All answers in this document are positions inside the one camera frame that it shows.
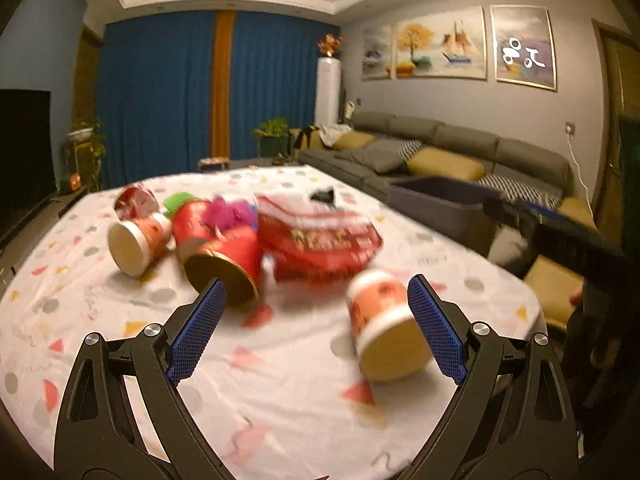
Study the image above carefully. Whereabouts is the grey sectional sofa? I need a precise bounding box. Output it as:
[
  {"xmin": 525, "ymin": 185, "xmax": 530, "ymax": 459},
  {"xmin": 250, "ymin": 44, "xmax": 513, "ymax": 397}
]
[{"xmin": 296, "ymin": 110, "xmax": 601, "ymax": 321}]

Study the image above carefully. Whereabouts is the small red white paper cup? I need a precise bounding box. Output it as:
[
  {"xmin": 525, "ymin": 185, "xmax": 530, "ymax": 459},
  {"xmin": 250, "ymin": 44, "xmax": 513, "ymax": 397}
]
[
  {"xmin": 107, "ymin": 212, "xmax": 174, "ymax": 277},
  {"xmin": 346, "ymin": 268, "xmax": 434, "ymax": 382}
]

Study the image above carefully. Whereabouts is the potted plant on green stand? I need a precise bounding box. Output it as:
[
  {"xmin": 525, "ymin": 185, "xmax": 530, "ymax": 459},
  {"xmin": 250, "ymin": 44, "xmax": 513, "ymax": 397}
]
[{"xmin": 252, "ymin": 118, "xmax": 291, "ymax": 157}]

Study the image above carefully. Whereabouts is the blue curtain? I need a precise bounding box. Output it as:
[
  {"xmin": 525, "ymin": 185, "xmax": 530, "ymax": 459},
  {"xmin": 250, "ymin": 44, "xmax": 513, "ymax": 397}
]
[
  {"xmin": 94, "ymin": 10, "xmax": 219, "ymax": 189},
  {"xmin": 232, "ymin": 10, "xmax": 342, "ymax": 160}
]

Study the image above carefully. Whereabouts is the patterned white tablecloth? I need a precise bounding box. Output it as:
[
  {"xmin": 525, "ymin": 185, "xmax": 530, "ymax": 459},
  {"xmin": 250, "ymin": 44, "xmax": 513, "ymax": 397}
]
[{"xmin": 0, "ymin": 163, "xmax": 549, "ymax": 480}]

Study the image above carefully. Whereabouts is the grey cushion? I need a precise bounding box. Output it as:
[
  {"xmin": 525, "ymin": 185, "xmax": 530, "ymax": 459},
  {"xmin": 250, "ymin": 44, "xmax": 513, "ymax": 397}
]
[{"xmin": 334, "ymin": 152, "xmax": 406, "ymax": 174}]

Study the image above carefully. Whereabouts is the orange curtain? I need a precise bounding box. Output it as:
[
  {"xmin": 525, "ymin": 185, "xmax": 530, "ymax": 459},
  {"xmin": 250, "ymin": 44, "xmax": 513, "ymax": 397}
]
[{"xmin": 209, "ymin": 10, "xmax": 237, "ymax": 159}]

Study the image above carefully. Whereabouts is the potted plant on metal stand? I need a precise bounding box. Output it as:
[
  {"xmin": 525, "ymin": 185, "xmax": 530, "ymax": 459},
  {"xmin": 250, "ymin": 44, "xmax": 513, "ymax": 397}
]
[{"xmin": 64, "ymin": 117, "xmax": 106, "ymax": 192}]

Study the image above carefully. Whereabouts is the large yellow cushion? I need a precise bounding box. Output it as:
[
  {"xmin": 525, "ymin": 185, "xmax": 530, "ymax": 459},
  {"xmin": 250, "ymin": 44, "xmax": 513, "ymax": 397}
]
[{"xmin": 405, "ymin": 148, "xmax": 486, "ymax": 181}]

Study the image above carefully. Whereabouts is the small landscape painting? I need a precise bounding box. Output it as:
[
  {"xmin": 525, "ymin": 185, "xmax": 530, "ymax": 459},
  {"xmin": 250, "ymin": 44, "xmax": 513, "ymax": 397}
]
[{"xmin": 360, "ymin": 23, "xmax": 394, "ymax": 81}]

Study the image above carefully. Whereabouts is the red snack bag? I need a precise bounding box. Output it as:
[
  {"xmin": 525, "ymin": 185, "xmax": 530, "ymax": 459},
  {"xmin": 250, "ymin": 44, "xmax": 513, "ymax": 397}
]
[{"xmin": 254, "ymin": 192, "xmax": 384, "ymax": 286}]

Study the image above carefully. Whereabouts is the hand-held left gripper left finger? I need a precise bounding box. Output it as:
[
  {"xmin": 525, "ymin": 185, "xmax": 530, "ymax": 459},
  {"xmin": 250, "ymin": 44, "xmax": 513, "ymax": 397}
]
[{"xmin": 54, "ymin": 278, "xmax": 236, "ymax": 480}]

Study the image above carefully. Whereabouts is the grey plastic bin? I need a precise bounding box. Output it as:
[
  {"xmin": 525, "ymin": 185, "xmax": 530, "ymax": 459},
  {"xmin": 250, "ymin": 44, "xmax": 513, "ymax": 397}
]
[{"xmin": 387, "ymin": 175, "xmax": 504, "ymax": 257}]

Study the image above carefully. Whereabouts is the small yellow cushion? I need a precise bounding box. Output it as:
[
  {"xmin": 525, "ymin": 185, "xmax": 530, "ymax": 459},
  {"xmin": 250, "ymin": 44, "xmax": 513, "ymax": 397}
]
[{"xmin": 332, "ymin": 132, "xmax": 376, "ymax": 151}]

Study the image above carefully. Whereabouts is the wide tree and ship painting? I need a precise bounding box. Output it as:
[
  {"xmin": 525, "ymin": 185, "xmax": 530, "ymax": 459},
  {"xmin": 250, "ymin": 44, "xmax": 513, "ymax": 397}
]
[{"xmin": 394, "ymin": 5, "xmax": 487, "ymax": 81}]

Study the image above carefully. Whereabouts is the red gold flower decoration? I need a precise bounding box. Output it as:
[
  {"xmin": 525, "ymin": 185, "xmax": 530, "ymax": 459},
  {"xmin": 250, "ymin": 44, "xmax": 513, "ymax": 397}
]
[{"xmin": 318, "ymin": 33, "xmax": 344, "ymax": 59}]

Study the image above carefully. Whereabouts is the striped black white cushion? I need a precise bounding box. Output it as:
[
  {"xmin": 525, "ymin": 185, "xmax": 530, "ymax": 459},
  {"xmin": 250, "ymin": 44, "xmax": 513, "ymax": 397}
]
[
  {"xmin": 370, "ymin": 138, "xmax": 426, "ymax": 159},
  {"xmin": 474, "ymin": 172, "xmax": 564, "ymax": 209}
]

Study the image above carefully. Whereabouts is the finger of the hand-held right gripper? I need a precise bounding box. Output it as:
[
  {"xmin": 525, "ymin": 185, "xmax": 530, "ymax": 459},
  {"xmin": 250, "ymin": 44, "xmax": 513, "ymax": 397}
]
[{"xmin": 481, "ymin": 195, "xmax": 546, "ymax": 240}]

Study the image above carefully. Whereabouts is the white cable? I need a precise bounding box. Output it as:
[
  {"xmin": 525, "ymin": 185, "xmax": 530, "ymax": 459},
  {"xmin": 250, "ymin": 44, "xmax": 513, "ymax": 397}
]
[{"xmin": 567, "ymin": 132, "xmax": 592, "ymax": 202}]

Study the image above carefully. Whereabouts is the white standing air conditioner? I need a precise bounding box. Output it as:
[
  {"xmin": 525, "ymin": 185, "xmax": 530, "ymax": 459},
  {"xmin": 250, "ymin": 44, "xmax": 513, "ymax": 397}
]
[{"xmin": 314, "ymin": 57, "xmax": 342, "ymax": 129}]

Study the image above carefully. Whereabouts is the crumpled red foil wrapper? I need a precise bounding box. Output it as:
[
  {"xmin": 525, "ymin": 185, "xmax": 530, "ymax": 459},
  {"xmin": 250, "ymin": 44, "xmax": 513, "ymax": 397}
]
[{"xmin": 113, "ymin": 185, "xmax": 164, "ymax": 221}]

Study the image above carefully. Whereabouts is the pink foam net sleeve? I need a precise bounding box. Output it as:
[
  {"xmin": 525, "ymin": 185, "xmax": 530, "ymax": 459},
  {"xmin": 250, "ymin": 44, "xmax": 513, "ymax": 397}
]
[{"xmin": 202, "ymin": 197, "xmax": 259, "ymax": 229}]

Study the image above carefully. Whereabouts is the dark tv stand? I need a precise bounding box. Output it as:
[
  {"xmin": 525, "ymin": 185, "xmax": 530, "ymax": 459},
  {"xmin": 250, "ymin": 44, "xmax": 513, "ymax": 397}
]
[{"xmin": 0, "ymin": 189, "xmax": 92, "ymax": 266}]

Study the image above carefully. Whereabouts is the black television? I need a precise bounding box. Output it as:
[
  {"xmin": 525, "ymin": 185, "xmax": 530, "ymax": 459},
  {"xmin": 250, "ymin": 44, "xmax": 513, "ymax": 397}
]
[{"xmin": 0, "ymin": 88, "xmax": 56, "ymax": 247}]

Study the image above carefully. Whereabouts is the red paper can gold rim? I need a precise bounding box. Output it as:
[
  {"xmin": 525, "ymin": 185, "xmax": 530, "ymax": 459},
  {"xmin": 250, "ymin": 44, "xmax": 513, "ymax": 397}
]
[{"xmin": 172, "ymin": 198, "xmax": 264, "ymax": 309}]

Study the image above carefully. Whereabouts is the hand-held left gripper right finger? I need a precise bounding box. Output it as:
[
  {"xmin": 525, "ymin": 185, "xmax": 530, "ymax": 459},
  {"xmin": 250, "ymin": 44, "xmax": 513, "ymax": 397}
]
[{"xmin": 400, "ymin": 274, "xmax": 582, "ymax": 480}]

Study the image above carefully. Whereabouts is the green foam net sleeve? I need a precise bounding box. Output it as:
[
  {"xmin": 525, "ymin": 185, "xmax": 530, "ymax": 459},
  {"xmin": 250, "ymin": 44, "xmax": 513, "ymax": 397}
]
[{"xmin": 162, "ymin": 192, "xmax": 201, "ymax": 219}]

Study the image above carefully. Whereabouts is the white cloth on sofa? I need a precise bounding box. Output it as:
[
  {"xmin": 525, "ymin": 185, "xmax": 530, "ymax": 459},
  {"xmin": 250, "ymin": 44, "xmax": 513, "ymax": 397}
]
[{"xmin": 319, "ymin": 123, "xmax": 354, "ymax": 144}]

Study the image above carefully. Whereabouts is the framed grey painting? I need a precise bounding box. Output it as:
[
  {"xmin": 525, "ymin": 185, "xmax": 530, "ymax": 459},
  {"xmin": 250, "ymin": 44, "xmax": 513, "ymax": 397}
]
[{"xmin": 489, "ymin": 4, "xmax": 559, "ymax": 92}]

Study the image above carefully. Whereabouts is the black crumpled wrapper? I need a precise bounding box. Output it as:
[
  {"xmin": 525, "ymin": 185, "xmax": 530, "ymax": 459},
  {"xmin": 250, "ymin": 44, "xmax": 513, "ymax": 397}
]
[{"xmin": 307, "ymin": 187, "xmax": 339, "ymax": 207}]

